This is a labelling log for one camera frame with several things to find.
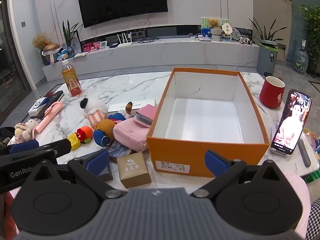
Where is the houndstooth garment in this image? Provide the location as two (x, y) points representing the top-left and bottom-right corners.
(304, 197), (320, 240)

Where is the small white box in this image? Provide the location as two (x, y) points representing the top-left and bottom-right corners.
(28, 97), (52, 117)

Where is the leafy green plant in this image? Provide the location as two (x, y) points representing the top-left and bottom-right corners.
(297, 5), (320, 78)

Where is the orange-rimmed white box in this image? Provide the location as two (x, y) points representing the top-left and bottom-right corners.
(146, 67), (272, 178)

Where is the small potted plant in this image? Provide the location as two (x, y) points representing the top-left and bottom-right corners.
(62, 20), (83, 54)

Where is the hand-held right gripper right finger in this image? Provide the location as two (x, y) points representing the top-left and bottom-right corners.
(191, 149), (285, 198)

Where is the illustrated card box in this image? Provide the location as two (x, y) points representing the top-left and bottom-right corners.
(109, 140), (133, 163)

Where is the water jug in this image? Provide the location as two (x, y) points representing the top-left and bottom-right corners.
(293, 47), (310, 75)

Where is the small brown box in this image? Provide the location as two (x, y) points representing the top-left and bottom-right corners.
(117, 152), (152, 188)

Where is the white router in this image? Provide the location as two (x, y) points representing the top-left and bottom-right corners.
(117, 31), (133, 48)

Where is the small bunny plush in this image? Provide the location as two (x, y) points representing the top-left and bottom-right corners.
(14, 119), (38, 143)

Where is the long white box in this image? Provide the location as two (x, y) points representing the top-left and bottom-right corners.
(107, 102), (157, 113)

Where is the pink selfie stick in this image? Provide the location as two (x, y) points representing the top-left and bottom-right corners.
(34, 102), (62, 134)

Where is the yellow orange plush charm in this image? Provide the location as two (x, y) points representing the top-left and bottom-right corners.
(67, 126), (94, 151)

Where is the black box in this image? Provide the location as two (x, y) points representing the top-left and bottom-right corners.
(97, 165), (113, 182)

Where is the pink pouch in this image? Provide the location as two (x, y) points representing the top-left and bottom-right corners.
(113, 117), (150, 152)

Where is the tea bottle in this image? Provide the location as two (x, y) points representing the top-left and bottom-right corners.
(61, 60), (82, 97)

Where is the red mug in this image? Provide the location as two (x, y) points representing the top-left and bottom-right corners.
(259, 76), (286, 109)

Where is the dried flowers gold vase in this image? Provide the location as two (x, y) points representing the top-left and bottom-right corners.
(32, 33), (60, 57)

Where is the orange duck plush toy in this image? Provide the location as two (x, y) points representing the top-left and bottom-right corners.
(93, 102), (133, 147)

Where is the marble tv console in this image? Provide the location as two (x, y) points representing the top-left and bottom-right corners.
(42, 25), (260, 82)

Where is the grey phone stand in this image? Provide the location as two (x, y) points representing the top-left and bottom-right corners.
(297, 138), (312, 168)

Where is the black television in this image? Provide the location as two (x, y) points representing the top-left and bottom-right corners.
(76, 0), (168, 29)

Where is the long-leaf potted plant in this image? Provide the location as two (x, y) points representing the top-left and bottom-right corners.
(249, 17), (288, 49)

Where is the smartphone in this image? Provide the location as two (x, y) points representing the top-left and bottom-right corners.
(271, 89), (312, 157)

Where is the grey trash can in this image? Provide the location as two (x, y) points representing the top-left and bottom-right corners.
(257, 40), (279, 76)

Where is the glass sliding door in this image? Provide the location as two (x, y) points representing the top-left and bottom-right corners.
(0, 0), (33, 123)

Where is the pink garment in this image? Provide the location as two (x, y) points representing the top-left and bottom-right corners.
(282, 171), (312, 240)

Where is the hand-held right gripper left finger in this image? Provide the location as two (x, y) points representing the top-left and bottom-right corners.
(24, 149), (128, 200)

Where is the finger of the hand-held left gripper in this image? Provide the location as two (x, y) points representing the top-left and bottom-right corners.
(0, 140), (40, 155)
(0, 138), (72, 168)

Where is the white striped plush toy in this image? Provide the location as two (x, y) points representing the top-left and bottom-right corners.
(80, 97), (108, 130)

